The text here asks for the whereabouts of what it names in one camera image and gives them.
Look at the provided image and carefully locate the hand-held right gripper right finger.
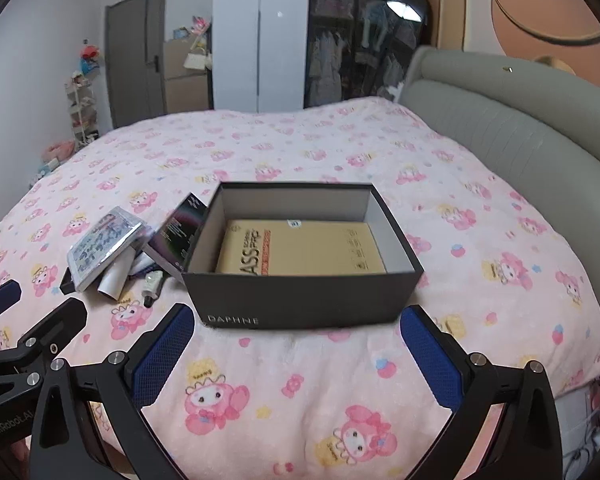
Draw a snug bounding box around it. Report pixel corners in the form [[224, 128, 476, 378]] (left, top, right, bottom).
[[400, 304, 564, 480]]

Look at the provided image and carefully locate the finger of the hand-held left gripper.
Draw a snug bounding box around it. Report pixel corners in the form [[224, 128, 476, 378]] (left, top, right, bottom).
[[0, 280, 23, 332], [10, 297, 88, 361]]

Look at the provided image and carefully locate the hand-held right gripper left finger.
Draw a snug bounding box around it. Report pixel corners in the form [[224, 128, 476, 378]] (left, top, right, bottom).
[[27, 302, 195, 480]]

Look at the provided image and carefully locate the pixel art pack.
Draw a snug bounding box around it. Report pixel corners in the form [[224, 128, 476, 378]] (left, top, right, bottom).
[[66, 206, 148, 293]]

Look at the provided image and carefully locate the black rainbow print carton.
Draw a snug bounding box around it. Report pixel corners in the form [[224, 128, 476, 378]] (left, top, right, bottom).
[[147, 192, 211, 277]]

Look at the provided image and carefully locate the black cardboard box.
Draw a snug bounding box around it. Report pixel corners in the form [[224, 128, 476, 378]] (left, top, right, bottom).
[[181, 182, 425, 332]]

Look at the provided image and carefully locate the small cream tube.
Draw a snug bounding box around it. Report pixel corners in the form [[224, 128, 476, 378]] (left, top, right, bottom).
[[142, 270, 165, 307]]

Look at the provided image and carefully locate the white paper roll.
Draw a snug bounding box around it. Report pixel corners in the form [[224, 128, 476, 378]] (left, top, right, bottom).
[[97, 252, 141, 302]]

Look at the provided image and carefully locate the pink plush toy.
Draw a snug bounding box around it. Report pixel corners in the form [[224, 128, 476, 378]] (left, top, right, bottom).
[[41, 139, 76, 163]]

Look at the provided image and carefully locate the tan flat packet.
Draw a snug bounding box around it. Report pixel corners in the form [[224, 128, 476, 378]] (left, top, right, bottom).
[[215, 218, 387, 277]]

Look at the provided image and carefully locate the white shelf rack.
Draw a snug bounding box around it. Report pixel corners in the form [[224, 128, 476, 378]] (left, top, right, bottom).
[[64, 72, 101, 151]]

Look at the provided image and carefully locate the pink printed blanket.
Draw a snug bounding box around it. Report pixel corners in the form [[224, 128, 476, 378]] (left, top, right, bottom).
[[0, 96, 600, 480]]

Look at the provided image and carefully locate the red and blue plush toy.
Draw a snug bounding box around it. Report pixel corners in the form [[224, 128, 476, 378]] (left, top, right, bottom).
[[79, 44, 103, 75]]

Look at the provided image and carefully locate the grey upholstered headboard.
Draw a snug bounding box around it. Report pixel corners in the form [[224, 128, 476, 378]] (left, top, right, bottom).
[[397, 46, 600, 331]]

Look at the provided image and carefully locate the brown cardboard carton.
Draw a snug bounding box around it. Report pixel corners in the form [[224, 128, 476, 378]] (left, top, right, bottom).
[[162, 37, 213, 116]]

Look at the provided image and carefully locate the grey door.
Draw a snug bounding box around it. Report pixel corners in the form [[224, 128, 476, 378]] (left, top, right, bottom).
[[105, 0, 167, 131]]

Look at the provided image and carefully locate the white handbag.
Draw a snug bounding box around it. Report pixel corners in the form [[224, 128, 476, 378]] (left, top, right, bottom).
[[184, 50, 211, 72]]

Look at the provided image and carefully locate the pink plush doll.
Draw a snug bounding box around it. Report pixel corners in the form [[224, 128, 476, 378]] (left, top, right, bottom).
[[190, 15, 211, 51]]

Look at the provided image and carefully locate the white wardrobe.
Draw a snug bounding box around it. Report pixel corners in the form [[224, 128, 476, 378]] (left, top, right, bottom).
[[212, 0, 313, 113]]

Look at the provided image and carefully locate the black glass wardrobe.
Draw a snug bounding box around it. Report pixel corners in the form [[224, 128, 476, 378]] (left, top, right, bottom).
[[305, 0, 431, 108]]

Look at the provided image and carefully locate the black square frame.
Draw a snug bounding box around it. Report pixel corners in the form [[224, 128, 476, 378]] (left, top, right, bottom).
[[59, 266, 83, 295]]

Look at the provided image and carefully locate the round orange wall panel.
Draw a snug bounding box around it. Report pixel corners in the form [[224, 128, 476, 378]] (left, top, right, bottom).
[[422, 0, 600, 76]]

